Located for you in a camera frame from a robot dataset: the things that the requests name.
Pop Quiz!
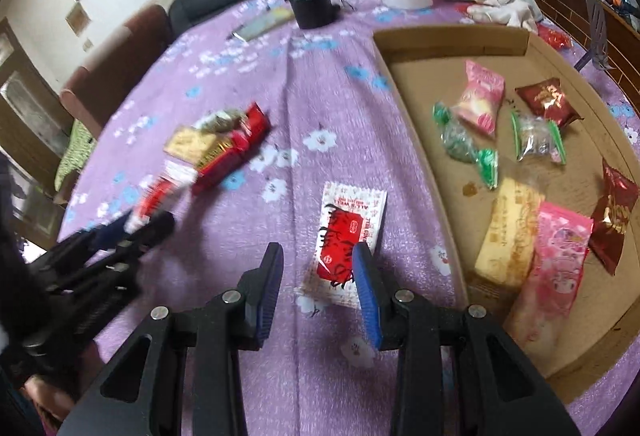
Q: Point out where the green patterned cushion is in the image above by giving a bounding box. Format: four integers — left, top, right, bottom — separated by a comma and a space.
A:
52, 121, 98, 191

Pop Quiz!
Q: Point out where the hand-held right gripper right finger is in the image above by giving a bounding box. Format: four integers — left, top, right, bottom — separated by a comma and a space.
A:
351, 242, 583, 436

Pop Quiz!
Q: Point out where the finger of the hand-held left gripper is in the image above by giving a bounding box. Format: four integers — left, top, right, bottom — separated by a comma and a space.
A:
30, 215, 137, 277
75, 210, 177, 283

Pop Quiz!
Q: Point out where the thin book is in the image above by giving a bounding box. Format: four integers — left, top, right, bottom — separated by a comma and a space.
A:
227, 6, 296, 42

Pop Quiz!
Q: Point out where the purple plastic swatter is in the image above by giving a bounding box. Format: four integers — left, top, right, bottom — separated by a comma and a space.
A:
575, 0, 618, 71

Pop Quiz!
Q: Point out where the cardboard box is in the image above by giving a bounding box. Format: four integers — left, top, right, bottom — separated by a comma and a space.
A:
372, 26, 640, 404

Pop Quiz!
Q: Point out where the pink cartoon snack packet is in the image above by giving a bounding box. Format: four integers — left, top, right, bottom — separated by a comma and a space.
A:
450, 60, 506, 139

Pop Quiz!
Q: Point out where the brown armchair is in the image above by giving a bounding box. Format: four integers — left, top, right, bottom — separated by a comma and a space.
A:
60, 4, 173, 139

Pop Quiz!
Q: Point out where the red packet with green label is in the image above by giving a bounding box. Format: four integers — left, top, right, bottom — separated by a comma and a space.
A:
122, 161, 196, 233
191, 136, 251, 195

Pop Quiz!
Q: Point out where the person's left hand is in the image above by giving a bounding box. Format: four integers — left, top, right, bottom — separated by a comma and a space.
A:
22, 350, 99, 418

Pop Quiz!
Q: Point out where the red plastic wrapper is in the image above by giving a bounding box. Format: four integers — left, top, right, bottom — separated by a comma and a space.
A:
537, 23, 575, 51

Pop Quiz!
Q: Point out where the white red sachet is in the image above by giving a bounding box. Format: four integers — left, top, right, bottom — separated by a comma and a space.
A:
295, 181, 389, 309

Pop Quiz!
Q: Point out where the red gold snack packet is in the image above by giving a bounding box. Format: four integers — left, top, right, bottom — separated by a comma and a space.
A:
587, 158, 640, 277

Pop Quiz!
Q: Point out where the clear green wrapped candy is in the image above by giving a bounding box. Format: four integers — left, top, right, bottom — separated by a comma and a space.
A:
510, 110, 567, 165

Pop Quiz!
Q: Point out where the black round device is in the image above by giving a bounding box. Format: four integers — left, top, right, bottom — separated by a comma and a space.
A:
287, 0, 341, 30

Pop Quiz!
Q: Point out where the dark red snack packet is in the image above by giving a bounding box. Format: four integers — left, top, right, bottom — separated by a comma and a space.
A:
515, 78, 583, 129

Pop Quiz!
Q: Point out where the yellow snack packet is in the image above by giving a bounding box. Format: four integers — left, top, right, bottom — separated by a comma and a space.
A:
164, 127, 226, 167
472, 178, 547, 289

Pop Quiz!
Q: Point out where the green white snack packet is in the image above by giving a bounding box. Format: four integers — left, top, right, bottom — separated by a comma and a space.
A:
197, 110, 246, 134

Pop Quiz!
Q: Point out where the wooden door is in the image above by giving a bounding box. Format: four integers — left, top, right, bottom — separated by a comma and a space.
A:
0, 18, 76, 247

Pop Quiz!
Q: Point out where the white cloth pile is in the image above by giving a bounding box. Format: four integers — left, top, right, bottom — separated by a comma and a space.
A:
444, 0, 545, 29

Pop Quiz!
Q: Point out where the small wall plaque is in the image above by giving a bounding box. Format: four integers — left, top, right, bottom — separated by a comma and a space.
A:
65, 2, 90, 35

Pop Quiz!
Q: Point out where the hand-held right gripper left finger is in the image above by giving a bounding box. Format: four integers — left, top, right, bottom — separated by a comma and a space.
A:
57, 242, 285, 436

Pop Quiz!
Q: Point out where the long pink snack packet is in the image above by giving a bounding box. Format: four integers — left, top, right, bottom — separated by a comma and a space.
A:
502, 202, 594, 357

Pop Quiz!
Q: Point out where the purple floral tablecloth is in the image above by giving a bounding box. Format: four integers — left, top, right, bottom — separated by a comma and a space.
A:
57, 0, 640, 436

